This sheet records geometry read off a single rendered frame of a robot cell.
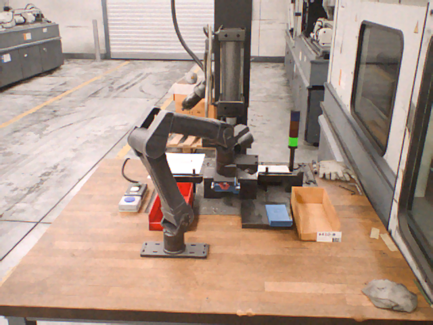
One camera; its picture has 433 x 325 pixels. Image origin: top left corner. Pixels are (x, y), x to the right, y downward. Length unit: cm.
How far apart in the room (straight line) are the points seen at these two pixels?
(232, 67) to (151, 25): 958
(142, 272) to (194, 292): 17
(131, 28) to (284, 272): 1019
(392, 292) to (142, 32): 1027
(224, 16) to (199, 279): 87
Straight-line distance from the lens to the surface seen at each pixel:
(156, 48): 1099
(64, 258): 132
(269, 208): 147
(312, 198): 156
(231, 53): 142
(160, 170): 110
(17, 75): 871
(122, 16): 1117
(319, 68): 454
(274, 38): 1068
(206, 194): 157
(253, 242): 132
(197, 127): 114
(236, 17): 149
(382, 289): 119
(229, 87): 144
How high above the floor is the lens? 162
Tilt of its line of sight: 22 degrees down
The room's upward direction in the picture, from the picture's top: straight up
